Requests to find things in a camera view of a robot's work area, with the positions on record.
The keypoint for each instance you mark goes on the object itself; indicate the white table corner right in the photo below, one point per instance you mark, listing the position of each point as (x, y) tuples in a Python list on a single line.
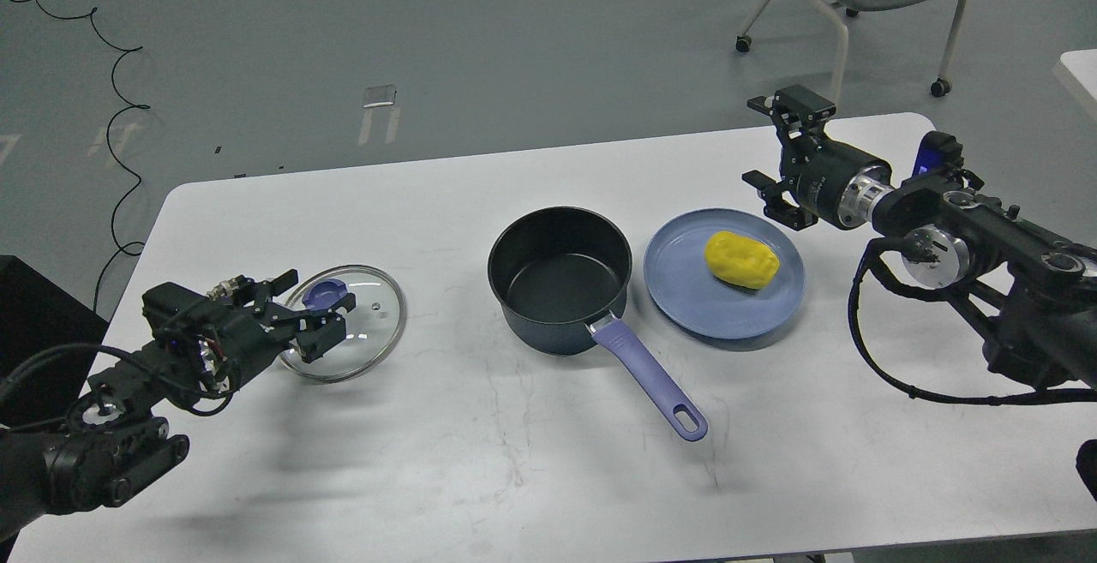
[(1076, 71)]

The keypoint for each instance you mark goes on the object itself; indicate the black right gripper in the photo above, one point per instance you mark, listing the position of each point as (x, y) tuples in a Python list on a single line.
[(830, 180)]

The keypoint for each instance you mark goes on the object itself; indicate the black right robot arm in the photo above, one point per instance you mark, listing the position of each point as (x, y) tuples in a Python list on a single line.
[(1027, 292)]

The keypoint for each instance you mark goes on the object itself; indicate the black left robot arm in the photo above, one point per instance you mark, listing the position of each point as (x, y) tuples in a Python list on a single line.
[(108, 446)]

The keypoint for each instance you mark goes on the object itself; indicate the dark blue pot purple handle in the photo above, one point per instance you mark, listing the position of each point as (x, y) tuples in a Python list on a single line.
[(560, 275)]

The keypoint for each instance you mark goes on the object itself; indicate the silver floor plate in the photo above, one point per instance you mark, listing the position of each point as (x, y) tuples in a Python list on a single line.
[(375, 97)]

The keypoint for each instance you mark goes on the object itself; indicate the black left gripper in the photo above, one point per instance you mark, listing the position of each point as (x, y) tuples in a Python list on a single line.
[(246, 330)]

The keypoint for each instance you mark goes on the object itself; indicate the blue plate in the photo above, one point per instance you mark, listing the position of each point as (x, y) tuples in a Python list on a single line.
[(682, 286)]

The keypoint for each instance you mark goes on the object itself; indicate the glass lid purple knob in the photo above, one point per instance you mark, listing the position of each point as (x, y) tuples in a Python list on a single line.
[(372, 328)]

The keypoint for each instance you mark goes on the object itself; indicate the black box at left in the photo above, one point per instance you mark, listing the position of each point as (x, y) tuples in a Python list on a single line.
[(37, 315)]

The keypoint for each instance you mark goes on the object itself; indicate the yellow potato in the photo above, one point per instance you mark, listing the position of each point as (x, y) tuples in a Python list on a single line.
[(740, 261)]

